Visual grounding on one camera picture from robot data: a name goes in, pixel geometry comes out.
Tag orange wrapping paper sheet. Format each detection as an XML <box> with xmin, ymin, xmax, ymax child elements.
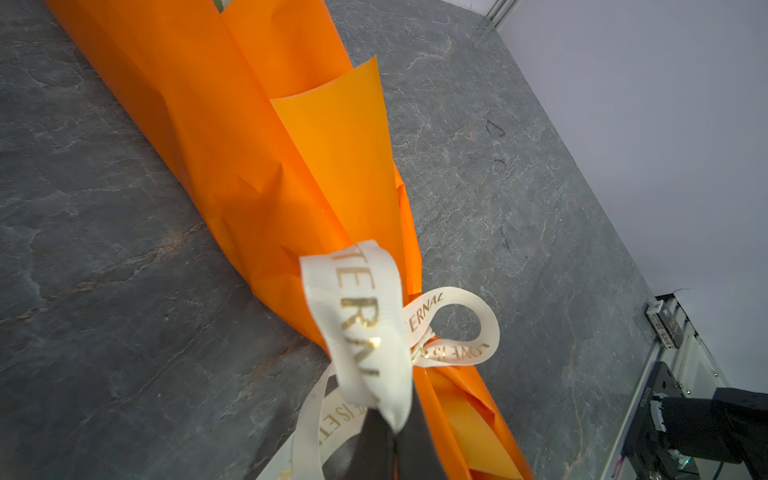
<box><xmin>49</xmin><ymin>1</ymin><xmax>532</xmax><ymax>479</ymax></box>

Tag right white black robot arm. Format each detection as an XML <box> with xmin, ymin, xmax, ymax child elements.
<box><xmin>651</xmin><ymin>388</ymin><xmax>767</xmax><ymax>479</ymax></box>

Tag black labelled box right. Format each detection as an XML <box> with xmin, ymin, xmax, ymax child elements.
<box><xmin>646</xmin><ymin>298</ymin><xmax>684</xmax><ymax>349</ymax></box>

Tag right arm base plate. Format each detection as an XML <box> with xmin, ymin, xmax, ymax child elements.
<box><xmin>622</xmin><ymin>361</ymin><xmax>683</xmax><ymax>479</ymax></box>

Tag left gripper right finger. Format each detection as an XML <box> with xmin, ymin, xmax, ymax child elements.
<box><xmin>395</xmin><ymin>388</ymin><xmax>447</xmax><ymax>480</ymax></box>

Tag cream printed ribbon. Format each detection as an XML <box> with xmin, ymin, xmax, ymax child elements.
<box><xmin>260</xmin><ymin>240</ymin><xmax>500</xmax><ymax>479</ymax></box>

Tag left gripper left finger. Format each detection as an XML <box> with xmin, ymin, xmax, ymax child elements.
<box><xmin>343</xmin><ymin>409</ymin><xmax>396</xmax><ymax>480</ymax></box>

